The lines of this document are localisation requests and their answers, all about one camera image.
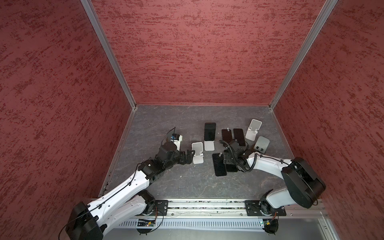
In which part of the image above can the black phone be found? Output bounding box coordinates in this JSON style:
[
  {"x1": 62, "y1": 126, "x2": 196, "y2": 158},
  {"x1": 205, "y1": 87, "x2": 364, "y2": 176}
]
[
  {"x1": 204, "y1": 123, "x2": 216, "y2": 142},
  {"x1": 225, "y1": 164, "x2": 238, "y2": 173},
  {"x1": 234, "y1": 129, "x2": 246, "y2": 147}
]

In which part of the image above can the white phone stand front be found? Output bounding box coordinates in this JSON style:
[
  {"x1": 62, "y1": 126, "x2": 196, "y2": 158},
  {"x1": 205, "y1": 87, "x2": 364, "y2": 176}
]
[{"x1": 192, "y1": 142, "x2": 204, "y2": 165}]

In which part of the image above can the white phone stand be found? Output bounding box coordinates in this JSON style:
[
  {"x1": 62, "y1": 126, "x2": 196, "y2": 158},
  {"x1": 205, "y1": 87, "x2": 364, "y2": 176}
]
[
  {"x1": 245, "y1": 119, "x2": 262, "y2": 141},
  {"x1": 204, "y1": 141, "x2": 215, "y2": 152},
  {"x1": 192, "y1": 142, "x2": 204, "y2": 165}
]

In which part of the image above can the silver edged phone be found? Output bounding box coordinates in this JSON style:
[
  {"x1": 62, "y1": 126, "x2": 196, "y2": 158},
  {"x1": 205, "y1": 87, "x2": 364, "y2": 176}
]
[{"x1": 222, "y1": 128, "x2": 233, "y2": 143}]

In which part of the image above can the purple case phone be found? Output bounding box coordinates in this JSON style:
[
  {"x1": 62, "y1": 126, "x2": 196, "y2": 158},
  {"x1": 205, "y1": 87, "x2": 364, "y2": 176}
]
[{"x1": 212, "y1": 153, "x2": 227, "y2": 177}]

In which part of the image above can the grey stand wooden base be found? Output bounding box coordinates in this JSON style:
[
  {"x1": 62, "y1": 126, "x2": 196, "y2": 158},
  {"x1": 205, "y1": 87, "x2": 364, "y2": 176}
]
[{"x1": 253, "y1": 136, "x2": 270, "y2": 154}]

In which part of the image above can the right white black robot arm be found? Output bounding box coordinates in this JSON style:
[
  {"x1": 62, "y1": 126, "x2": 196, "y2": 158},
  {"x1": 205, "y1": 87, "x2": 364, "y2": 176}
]
[{"x1": 220, "y1": 140, "x2": 326, "y2": 216}]

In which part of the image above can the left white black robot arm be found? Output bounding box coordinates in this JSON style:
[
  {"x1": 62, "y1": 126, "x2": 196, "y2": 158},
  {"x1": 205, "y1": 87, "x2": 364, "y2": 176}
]
[{"x1": 63, "y1": 142, "x2": 195, "y2": 240}]

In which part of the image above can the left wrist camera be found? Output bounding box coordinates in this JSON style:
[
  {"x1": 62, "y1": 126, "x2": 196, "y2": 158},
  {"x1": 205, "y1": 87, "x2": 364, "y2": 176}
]
[{"x1": 171, "y1": 134, "x2": 183, "y2": 151}]

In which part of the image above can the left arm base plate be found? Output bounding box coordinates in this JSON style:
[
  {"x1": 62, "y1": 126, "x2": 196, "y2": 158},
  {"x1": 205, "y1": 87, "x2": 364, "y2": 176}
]
[{"x1": 150, "y1": 200, "x2": 169, "y2": 216}]

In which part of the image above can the aluminium frame rail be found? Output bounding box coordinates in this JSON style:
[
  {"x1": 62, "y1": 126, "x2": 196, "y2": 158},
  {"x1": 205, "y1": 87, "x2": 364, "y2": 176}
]
[{"x1": 131, "y1": 197, "x2": 328, "y2": 219}]

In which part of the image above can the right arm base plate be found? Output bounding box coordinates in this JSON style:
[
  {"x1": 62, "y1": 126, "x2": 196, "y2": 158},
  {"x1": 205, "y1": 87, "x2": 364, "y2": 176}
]
[{"x1": 245, "y1": 200, "x2": 287, "y2": 217}]

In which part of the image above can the white slotted cable duct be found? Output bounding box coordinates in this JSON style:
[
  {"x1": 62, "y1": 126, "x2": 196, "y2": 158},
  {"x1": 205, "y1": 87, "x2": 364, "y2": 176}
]
[{"x1": 117, "y1": 218, "x2": 265, "y2": 232}]

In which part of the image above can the right corner aluminium post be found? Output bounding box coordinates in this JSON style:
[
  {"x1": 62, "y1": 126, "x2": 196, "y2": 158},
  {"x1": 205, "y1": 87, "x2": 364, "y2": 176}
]
[{"x1": 269, "y1": 0, "x2": 338, "y2": 112}]

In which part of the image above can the corner aluminium post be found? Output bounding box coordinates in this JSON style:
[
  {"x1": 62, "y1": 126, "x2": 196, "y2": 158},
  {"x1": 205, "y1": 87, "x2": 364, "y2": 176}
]
[
  {"x1": 81, "y1": 0, "x2": 137, "y2": 111},
  {"x1": 269, "y1": 0, "x2": 338, "y2": 112}
]

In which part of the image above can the left corner aluminium post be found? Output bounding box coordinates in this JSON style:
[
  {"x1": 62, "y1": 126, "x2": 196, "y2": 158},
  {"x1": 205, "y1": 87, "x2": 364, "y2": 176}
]
[{"x1": 81, "y1": 0, "x2": 137, "y2": 111}]

